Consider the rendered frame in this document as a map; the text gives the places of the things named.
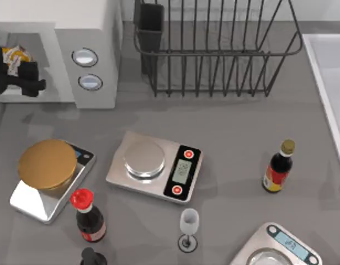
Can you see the silver scale with gold plate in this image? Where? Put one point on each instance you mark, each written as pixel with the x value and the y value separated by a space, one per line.
pixel 47 165

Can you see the clear wine glass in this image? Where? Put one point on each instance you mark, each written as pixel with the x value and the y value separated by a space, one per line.
pixel 189 220

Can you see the silver scale with blue display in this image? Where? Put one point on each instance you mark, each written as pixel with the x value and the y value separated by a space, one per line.
pixel 286 245

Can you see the yellow and white food packet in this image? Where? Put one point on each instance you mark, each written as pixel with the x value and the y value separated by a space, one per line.
pixel 14 59

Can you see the black cutlery holder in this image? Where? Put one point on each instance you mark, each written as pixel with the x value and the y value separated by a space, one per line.
pixel 149 25

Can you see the dark bottle with red cap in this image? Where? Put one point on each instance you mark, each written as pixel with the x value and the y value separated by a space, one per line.
pixel 90 223

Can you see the dark bottle with gold cap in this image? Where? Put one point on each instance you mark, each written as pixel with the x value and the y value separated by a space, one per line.
pixel 277 168

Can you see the silver scale with black panel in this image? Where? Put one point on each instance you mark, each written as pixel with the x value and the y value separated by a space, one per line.
pixel 143 160

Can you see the pale microwave oven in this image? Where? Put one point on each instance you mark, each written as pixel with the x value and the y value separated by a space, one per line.
pixel 84 33

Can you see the silver round microwave knob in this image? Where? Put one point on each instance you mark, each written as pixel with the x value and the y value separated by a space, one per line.
pixel 90 82
pixel 84 57

